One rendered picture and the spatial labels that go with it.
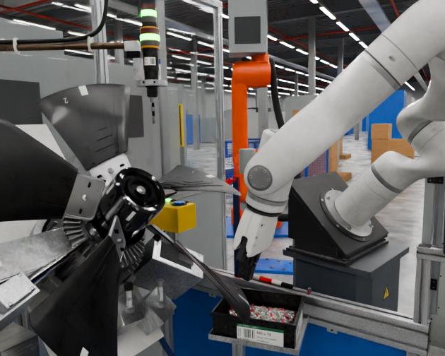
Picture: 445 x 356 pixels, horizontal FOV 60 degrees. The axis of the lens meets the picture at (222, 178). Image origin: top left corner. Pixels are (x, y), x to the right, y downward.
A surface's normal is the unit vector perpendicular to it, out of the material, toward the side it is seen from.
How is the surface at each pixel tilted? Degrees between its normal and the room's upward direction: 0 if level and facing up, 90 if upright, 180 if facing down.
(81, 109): 55
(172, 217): 90
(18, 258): 50
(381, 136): 90
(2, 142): 78
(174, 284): 124
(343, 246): 44
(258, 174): 92
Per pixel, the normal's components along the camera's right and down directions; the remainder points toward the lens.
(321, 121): 0.22, -0.33
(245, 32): -0.03, 0.14
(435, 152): -0.80, 0.04
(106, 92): 0.19, -0.57
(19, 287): 0.62, -0.58
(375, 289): 0.71, 0.09
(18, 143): 0.58, -0.09
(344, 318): -0.57, 0.13
